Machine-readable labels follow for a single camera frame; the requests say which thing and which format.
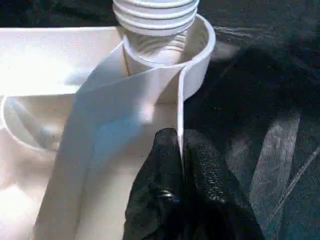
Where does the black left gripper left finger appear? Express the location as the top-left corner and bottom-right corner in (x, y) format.
(122, 127), (185, 240)

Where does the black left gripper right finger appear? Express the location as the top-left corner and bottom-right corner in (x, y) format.
(181, 129), (266, 240)

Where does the white plastic table top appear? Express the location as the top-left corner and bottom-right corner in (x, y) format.
(0, 14), (217, 240)

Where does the white plastic table leg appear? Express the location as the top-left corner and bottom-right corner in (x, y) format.
(112, 0), (201, 37)

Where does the black work mat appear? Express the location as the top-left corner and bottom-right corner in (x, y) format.
(0, 0), (320, 240)

